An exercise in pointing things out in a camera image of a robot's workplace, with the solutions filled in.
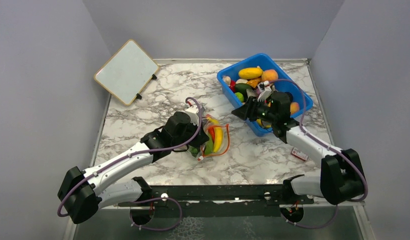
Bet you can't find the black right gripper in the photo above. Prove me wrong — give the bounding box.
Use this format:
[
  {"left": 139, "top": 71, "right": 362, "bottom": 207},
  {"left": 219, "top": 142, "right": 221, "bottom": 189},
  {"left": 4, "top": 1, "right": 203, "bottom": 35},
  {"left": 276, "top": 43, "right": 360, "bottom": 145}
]
[{"left": 231, "top": 96, "right": 277, "bottom": 124}]

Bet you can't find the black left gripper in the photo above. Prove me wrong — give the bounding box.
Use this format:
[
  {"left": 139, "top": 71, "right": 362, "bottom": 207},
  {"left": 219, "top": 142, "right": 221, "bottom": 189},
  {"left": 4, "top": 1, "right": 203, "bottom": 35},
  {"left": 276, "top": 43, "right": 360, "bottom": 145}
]
[{"left": 172, "top": 118, "right": 210, "bottom": 148}]

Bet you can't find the red fake pepper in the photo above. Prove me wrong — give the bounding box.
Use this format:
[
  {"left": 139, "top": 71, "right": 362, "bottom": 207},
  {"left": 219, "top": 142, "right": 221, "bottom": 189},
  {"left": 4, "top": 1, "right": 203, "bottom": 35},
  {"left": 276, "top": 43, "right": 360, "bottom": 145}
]
[{"left": 208, "top": 126, "right": 215, "bottom": 142}]

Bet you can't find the yellow fake banana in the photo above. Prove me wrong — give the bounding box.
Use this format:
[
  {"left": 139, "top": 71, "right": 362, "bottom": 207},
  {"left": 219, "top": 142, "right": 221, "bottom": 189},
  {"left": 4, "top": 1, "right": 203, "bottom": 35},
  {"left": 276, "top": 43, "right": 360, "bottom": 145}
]
[{"left": 208, "top": 117, "right": 223, "bottom": 153}]

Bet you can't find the beige fake garlic bulb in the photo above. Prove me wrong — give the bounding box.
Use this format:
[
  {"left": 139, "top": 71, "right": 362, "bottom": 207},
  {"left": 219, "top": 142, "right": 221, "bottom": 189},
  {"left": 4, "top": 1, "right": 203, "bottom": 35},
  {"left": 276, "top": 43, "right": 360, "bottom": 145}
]
[{"left": 222, "top": 76, "right": 231, "bottom": 86}]

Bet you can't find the yellow fake squash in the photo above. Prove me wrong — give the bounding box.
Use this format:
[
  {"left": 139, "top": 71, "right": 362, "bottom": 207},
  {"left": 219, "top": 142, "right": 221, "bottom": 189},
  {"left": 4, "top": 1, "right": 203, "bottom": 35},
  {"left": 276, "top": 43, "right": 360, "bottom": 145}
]
[{"left": 238, "top": 67, "right": 263, "bottom": 80}]

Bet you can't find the clear zip top bag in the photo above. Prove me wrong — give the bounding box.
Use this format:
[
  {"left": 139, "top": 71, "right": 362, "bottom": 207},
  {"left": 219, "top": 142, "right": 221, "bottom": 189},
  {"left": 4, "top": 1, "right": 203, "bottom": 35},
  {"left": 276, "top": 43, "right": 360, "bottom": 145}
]
[{"left": 188, "top": 114, "right": 231, "bottom": 161}]

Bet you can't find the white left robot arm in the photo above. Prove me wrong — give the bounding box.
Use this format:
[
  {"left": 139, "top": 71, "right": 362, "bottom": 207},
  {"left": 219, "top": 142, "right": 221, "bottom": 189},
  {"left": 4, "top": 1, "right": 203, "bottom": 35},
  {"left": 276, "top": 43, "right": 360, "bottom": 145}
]
[{"left": 57, "top": 106, "right": 209, "bottom": 224}]

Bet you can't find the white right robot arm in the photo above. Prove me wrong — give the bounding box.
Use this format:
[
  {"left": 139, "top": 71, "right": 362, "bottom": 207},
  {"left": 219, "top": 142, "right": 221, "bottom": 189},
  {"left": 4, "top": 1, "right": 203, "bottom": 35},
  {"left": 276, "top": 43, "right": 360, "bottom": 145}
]
[{"left": 232, "top": 92, "right": 369, "bottom": 205}]

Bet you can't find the green fake lime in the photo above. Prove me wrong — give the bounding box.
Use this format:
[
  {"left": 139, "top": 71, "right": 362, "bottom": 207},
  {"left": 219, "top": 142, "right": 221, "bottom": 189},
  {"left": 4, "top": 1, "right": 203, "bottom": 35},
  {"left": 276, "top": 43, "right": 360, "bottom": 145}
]
[{"left": 234, "top": 92, "right": 245, "bottom": 103}]

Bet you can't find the white fake garlic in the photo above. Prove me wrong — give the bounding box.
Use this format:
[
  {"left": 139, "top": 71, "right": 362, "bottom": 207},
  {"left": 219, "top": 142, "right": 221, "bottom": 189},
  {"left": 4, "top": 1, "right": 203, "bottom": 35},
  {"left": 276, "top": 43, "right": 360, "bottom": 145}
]
[{"left": 236, "top": 78, "right": 248, "bottom": 84}]

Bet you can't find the red fake apple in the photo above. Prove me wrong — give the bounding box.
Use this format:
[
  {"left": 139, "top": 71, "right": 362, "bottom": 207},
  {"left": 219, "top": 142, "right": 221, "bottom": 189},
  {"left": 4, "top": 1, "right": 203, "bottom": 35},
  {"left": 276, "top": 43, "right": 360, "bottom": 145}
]
[{"left": 229, "top": 80, "right": 236, "bottom": 93}]

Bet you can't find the green fake leafy vegetable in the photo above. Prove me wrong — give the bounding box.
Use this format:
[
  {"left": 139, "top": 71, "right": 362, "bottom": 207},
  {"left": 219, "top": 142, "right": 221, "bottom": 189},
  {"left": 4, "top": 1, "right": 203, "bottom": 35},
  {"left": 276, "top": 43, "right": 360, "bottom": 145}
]
[{"left": 188, "top": 140, "right": 214, "bottom": 158}]

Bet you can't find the fake peach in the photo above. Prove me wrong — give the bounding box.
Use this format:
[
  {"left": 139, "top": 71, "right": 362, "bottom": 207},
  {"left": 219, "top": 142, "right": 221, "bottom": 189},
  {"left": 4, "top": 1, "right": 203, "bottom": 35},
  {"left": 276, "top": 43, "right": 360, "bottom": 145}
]
[
  {"left": 290, "top": 102, "right": 300, "bottom": 115},
  {"left": 261, "top": 69, "right": 279, "bottom": 82}
]

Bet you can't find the yellow banana in bin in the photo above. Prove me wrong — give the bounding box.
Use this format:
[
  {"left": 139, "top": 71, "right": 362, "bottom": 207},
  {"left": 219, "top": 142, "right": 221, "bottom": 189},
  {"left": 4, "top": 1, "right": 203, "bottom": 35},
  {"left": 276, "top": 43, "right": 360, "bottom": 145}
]
[{"left": 256, "top": 119, "right": 271, "bottom": 129}]

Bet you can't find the blue plastic bin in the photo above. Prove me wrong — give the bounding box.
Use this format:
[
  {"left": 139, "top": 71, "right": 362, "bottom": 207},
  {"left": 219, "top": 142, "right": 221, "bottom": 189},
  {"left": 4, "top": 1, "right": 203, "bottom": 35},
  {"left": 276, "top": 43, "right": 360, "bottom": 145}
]
[{"left": 217, "top": 53, "right": 313, "bottom": 118}]

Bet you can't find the small red tag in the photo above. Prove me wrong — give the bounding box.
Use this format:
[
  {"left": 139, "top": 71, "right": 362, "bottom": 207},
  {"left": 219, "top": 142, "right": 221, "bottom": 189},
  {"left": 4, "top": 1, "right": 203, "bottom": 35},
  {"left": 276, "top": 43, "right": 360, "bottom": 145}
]
[{"left": 291, "top": 147, "right": 309, "bottom": 162}]

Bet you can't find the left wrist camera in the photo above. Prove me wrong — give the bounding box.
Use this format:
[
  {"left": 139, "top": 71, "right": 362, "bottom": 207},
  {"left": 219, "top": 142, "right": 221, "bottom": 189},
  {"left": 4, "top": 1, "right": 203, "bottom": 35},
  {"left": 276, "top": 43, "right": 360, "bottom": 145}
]
[{"left": 184, "top": 105, "right": 201, "bottom": 125}]

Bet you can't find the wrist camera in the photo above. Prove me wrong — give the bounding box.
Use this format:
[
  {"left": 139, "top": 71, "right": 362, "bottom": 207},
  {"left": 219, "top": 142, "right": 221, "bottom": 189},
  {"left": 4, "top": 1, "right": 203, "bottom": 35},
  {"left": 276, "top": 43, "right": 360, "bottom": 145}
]
[
  {"left": 257, "top": 81, "right": 272, "bottom": 102},
  {"left": 184, "top": 105, "right": 201, "bottom": 125}
]

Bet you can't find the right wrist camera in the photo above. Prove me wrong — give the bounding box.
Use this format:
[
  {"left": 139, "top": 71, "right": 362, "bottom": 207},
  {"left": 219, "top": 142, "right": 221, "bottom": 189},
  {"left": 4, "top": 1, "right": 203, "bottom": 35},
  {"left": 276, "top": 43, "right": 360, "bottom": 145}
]
[{"left": 257, "top": 81, "right": 272, "bottom": 102}]

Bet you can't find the white board wooden frame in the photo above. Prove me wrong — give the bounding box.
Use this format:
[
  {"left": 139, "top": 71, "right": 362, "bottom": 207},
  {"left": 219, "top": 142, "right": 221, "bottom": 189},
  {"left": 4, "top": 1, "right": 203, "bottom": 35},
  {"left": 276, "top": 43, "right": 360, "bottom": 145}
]
[{"left": 93, "top": 39, "right": 159, "bottom": 106}]

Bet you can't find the black mounting rail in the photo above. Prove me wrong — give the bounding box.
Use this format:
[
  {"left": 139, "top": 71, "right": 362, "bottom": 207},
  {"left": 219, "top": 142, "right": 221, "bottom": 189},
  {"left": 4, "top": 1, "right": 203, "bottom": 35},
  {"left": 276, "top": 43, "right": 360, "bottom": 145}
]
[{"left": 118, "top": 184, "right": 314, "bottom": 218}]

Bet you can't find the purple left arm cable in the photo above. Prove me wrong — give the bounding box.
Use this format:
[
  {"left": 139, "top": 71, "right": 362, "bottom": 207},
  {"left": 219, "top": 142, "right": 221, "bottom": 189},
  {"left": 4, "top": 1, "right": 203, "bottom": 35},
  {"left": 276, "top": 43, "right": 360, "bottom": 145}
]
[{"left": 57, "top": 96, "right": 205, "bottom": 232}]

